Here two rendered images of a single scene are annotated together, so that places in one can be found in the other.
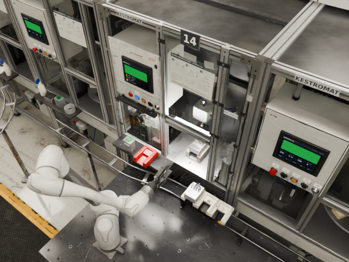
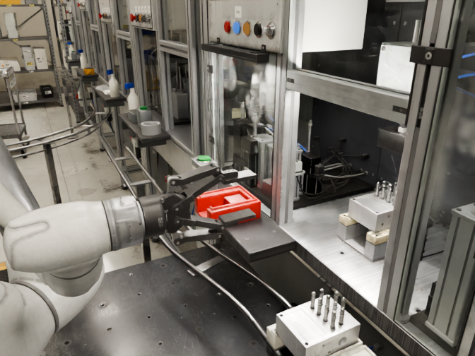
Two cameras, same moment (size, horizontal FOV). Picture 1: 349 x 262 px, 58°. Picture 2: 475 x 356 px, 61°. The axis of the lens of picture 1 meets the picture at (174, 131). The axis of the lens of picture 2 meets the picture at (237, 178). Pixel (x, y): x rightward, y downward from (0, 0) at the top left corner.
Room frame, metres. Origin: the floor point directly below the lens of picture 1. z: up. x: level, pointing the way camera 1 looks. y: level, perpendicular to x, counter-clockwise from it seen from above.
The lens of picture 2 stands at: (0.67, -0.29, 1.47)
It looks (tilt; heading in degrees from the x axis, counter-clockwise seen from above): 23 degrees down; 28
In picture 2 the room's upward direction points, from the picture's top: straight up
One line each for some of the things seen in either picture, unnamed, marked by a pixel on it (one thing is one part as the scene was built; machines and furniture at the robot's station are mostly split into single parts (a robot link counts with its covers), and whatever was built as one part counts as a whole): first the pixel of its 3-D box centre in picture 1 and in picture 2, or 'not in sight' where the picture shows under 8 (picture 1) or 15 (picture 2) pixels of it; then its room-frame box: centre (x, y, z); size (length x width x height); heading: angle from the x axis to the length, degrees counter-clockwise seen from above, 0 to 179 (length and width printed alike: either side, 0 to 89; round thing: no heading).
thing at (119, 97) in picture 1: (136, 104); (232, 48); (1.71, 0.27, 1.37); 0.36 x 0.04 x 0.04; 54
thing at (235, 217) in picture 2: (167, 173); (237, 216); (1.31, 0.05, 1.08); 0.07 x 0.03 x 0.01; 144
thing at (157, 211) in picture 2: (153, 184); (164, 212); (1.19, 0.13, 1.13); 0.09 x 0.07 x 0.08; 144
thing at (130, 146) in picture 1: (130, 143); (207, 176); (1.69, 0.36, 0.97); 0.08 x 0.08 x 0.12; 54
